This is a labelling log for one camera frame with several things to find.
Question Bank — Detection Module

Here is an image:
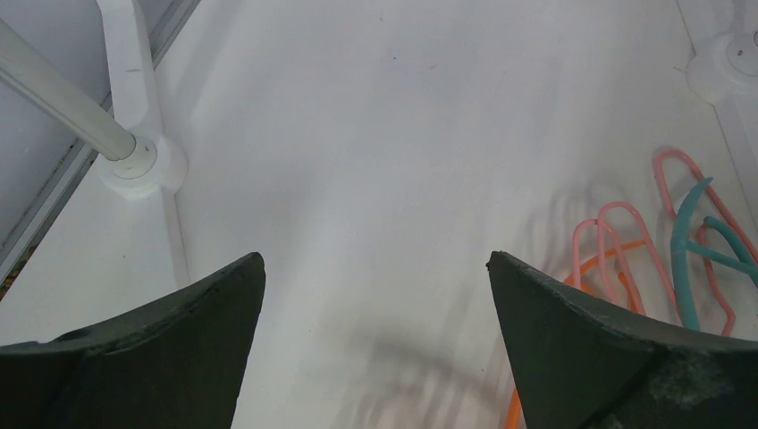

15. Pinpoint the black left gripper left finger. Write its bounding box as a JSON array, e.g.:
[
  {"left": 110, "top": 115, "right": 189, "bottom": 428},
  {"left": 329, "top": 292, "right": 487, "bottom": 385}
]
[{"left": 1, "top": 252, "right": 265, "bottom": 428}]

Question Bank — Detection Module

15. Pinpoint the white rack left foot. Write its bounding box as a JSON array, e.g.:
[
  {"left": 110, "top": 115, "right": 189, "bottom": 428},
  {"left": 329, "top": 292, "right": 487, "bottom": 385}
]
[{"left": 97, "top": 1, "right": 189, "bottom": 289}]

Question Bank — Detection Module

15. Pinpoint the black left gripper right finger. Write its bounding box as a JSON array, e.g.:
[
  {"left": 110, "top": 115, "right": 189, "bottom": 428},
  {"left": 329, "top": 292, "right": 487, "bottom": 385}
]
[{"left": 487, "top": 251, "right": 757, "bottom": 428}]

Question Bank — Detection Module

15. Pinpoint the aluminium frame rail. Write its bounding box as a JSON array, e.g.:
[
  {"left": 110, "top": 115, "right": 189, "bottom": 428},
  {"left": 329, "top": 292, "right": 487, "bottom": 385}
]
[{"left": 1, "top": 1, "right": 199, "bottom": 279}]

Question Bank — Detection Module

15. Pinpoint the teal plastic hanger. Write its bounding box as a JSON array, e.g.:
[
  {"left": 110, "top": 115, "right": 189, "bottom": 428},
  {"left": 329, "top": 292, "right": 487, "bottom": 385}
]
[{"left": 670, "top": 177, "right": 757, "bottom": 332}]

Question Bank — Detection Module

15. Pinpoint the orange plastic hanger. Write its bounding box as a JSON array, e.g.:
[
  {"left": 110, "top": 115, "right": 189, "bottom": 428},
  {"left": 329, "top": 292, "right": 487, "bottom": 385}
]
[{"left": 504, "top": 240, "right": 650, "bottom": 429}]

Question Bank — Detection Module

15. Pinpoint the pink wire hanger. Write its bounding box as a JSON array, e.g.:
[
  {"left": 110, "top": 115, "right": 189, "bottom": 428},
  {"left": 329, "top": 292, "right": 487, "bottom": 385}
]
[
  {"left": 565, "top": 218, "right": 646, "bottom": 315},
  {"left": 596, "top": 201, "right": 680, "bottom": 315},
  {"left": 653, "top": 148, "right": 757, "bottom": 337}
]

